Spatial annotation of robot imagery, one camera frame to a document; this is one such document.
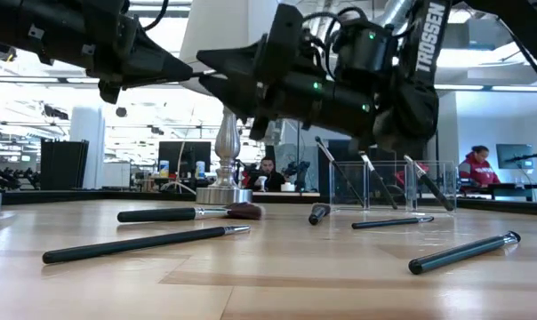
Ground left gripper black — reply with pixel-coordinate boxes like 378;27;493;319
86;0;194;106

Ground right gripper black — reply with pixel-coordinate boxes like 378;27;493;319
196;3;377;141

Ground black powder brush brown bristles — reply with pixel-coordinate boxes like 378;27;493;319
116;202;264;224

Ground black brush round fluffy head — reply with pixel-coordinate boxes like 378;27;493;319
308;203;333;226

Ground long thin black makeup brush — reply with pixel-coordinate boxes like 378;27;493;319
41;224;252;265

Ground small thin black makeup brush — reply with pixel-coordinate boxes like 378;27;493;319
351;215;435;230

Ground black brush small dark tip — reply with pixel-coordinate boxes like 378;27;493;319
407;230;522;276

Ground silver table lamp white shade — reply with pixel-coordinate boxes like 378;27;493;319
179;0;305;205

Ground black computer monitor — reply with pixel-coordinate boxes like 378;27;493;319
157;140;212;179

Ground person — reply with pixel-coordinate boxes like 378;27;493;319
245;155;287;193
457;145;501;187

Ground black background stand device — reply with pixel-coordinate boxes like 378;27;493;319
285;159;312;192

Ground black panel stack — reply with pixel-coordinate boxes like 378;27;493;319
39;139;90;191

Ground black background equipment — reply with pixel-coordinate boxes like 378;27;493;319
0;164;41;190

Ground clear acrylic organizer box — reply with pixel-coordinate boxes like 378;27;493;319
328;159;458;213

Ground black background desk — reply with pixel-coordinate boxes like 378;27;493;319
463;182;537;202

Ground black left wrist camera cable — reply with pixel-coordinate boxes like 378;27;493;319
141;0;170;32

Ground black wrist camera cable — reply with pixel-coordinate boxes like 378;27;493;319
141;0;170;32
301;6;372;81

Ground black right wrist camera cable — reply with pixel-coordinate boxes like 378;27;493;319
301;6;372;81

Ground white cable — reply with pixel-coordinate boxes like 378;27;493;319
160;180;197;196

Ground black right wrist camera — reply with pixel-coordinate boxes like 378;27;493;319
333;20;401;90

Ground black table edge frame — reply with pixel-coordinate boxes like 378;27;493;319
0;188;537;219

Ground grey wall monitor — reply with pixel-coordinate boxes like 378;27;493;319
495;143;534;170

